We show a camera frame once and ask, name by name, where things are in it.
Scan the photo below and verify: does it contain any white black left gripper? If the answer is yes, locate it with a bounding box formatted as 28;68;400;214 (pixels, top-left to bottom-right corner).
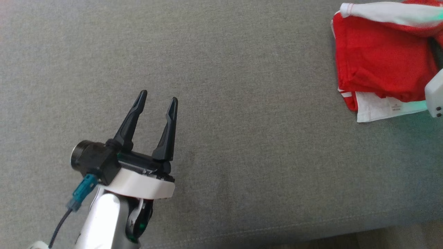
99;90;179;200

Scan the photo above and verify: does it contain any red white basketball jersey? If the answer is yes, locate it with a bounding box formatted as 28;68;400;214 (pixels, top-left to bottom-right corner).
332;10;440;123

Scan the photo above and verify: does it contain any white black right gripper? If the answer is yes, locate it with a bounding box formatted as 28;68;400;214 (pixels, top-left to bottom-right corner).
424;37;443;118

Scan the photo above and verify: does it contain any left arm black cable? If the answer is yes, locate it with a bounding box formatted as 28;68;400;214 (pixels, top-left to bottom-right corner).
48;174;98;249

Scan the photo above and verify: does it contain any grey fabric sofa seat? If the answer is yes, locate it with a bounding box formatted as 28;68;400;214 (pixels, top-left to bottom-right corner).
0;0;443;249

